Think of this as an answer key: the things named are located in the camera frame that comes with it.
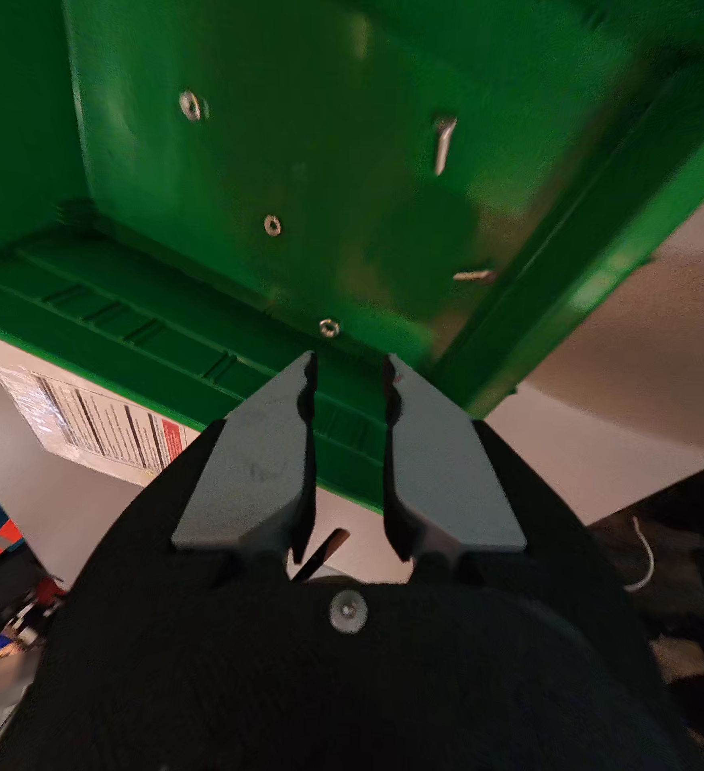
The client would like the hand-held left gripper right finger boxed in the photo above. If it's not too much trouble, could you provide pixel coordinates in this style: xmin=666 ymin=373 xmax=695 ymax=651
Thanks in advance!
xmin=381 ymin=353 xmax=529 ymax=562

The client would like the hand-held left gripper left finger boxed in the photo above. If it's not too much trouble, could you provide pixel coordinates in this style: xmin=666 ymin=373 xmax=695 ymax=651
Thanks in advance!
xmin=170 ymin=351 xmax=319 ymax=565

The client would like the green plastic bin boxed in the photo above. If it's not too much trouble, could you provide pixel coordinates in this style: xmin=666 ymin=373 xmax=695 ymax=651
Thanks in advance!
xmin=0 ymin=0 xmax=704 ymax=514

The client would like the white labelled paper sheet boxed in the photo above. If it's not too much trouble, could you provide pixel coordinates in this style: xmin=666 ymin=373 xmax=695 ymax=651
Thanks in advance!
xmin=0 ymin=361 xmax=188 ymax=484

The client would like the white cable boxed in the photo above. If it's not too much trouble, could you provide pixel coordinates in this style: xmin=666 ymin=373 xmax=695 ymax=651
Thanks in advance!
xmin=623 ymin=517 xmax=655 ymax=593

